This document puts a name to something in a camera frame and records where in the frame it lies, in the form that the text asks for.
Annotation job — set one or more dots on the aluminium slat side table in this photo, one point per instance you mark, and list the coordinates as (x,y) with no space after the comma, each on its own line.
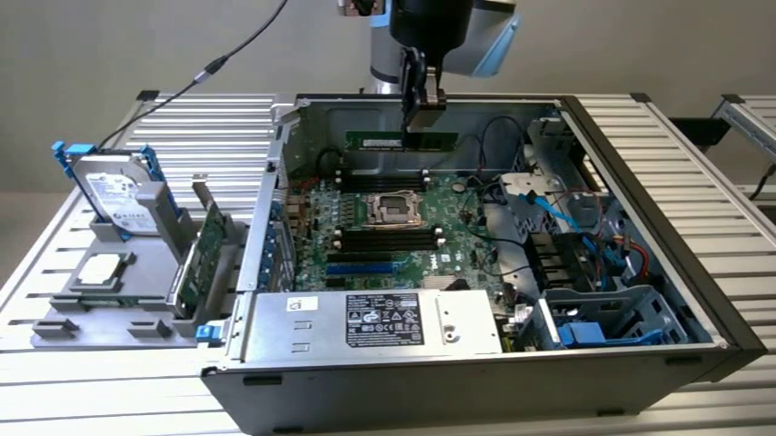
(752,122)

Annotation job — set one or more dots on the green graphics card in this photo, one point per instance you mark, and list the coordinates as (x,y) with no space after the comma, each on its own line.
(208,245)

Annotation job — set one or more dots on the long black expansion slot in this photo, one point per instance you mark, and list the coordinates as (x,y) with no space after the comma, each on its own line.
(360,259)

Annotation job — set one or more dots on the green RAM stick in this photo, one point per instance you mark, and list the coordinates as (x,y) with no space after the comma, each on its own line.
(375,141)

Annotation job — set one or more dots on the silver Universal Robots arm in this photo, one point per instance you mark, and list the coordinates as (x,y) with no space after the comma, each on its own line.
(380,54)

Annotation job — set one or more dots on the silver CPU chip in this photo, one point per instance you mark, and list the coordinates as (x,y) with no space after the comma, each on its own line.
(104,267)

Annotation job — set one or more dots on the grey disk bay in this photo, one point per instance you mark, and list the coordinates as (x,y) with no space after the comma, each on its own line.
(606,304)

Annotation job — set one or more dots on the open black PC case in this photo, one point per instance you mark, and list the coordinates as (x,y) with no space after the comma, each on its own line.
(424,395)

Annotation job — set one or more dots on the CPU socket with metal frame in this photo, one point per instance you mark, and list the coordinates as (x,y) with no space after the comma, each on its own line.
(391,210)

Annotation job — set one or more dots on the silver metal drive cage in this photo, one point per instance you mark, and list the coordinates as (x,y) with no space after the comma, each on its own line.
(547,181)

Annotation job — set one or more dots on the blue expansion slot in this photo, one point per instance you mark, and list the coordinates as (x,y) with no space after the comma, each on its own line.
(359,270)

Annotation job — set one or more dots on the green motherboard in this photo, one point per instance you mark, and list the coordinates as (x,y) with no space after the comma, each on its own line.
(451,213)

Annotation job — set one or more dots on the silver hard disk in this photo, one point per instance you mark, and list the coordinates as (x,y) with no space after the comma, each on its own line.
(117,195)

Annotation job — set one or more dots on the grey parts rack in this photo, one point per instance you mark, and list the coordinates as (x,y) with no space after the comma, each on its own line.
(151,259)

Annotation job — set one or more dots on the silver power supply unit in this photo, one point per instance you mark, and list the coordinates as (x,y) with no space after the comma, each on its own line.
(466,318)

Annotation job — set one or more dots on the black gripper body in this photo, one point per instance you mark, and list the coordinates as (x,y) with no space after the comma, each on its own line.
(430,22)

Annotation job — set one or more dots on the blue disk caddy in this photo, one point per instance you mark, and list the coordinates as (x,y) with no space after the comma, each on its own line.
(159,177)

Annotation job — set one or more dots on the short black expansion slot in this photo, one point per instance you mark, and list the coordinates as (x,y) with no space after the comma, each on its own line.
(335,282)

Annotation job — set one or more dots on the silver chipset heat sink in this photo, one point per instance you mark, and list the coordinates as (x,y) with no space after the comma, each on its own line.
(442,283)

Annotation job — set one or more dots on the black RAM slot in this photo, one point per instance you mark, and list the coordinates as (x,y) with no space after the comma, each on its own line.
(382,177)
(387,248)
(387,230)
(387,236)
(382,183)
(382,188)
(382,172)
(387,242)

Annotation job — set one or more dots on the blue plastic case latch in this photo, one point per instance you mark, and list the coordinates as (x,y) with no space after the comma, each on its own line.
(207,333)

